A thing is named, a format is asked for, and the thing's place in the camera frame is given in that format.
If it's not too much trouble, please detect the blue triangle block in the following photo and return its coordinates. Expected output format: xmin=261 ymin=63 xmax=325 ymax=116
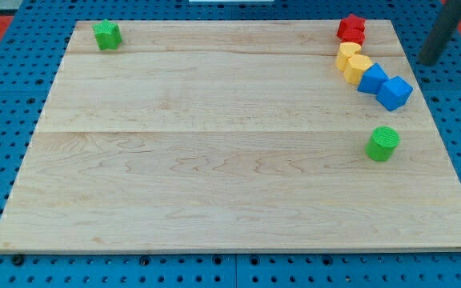
xmin=357 ymin=63 xmax=389 ymax=94

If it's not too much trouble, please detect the yellow hexagon block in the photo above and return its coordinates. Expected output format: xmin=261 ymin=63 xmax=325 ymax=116
xmin=343 ymin=54 xmax=373 ymax=85

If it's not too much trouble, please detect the green cylinder block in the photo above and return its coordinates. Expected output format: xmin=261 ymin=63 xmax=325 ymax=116
xmin=365 ymin=126 xmax=400 ymax=162

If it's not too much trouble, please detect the red star block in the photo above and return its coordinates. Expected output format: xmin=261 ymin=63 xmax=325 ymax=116
xmin=336 ymin=14 xmax=366 ymax=38

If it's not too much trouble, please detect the wooden board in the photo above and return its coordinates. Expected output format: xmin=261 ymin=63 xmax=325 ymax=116
xmin=0 ymin=20 xmax=461 ymax=254

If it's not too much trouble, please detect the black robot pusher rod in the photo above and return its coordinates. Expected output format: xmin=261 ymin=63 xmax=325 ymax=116
xmin=418 ymin=0 xmax=461 ymax=66

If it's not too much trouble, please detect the yellow heart block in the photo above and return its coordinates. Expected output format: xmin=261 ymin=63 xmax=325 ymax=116
xmin=335 ymin=42 xmax=362 ymax=72

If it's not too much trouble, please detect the red round block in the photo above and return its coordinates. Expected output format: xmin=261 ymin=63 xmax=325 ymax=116
xmin=340 ymin=29 xmax=366 ymax=46

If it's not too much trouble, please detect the blue cube block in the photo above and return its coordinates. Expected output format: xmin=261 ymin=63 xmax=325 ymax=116
xmin=376 ymin=76 xmax=413 ymax=111

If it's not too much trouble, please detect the green star block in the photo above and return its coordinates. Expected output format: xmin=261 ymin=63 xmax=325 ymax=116
xmin=92 ymin=19 xmax=122 ymax=50

